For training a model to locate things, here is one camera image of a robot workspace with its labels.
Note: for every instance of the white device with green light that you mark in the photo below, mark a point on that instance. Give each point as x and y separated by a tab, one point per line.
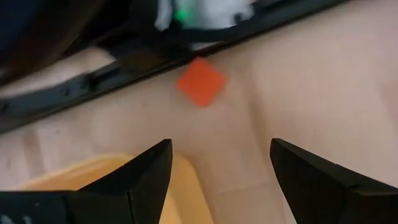
211	12

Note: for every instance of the orange square block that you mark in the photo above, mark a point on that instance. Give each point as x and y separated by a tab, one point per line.
201	81

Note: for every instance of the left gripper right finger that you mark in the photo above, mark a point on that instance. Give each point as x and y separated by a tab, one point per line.
311	186

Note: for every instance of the black aluminium table frame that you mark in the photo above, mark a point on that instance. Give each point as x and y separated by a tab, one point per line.
46	102

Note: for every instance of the yellow plastic bin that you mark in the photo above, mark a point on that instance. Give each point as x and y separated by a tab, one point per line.
182	193

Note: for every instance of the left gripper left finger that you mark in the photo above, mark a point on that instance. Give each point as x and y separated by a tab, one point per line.
146	186

